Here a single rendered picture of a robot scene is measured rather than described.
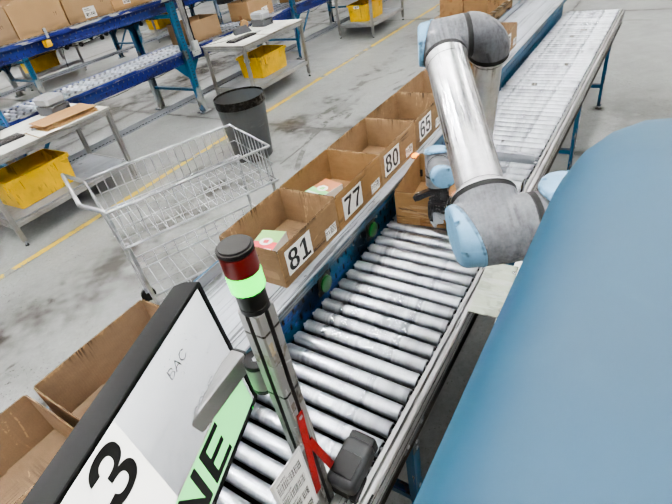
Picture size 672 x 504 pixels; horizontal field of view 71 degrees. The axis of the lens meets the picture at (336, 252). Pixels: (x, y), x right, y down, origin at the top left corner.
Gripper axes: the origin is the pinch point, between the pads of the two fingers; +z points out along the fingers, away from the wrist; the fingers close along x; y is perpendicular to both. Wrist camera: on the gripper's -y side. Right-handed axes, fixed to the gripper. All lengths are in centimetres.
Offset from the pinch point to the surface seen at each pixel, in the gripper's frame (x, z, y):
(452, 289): -32.1, 6.3, 20.5
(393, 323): -58, 7, 8
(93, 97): 128, -2, -452
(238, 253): -134, -82, 31
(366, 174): -3.6, -22.8, -29.4
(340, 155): 9, -24, -51
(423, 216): 3.1, -1.3, -6.2
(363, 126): 46, -24, -58
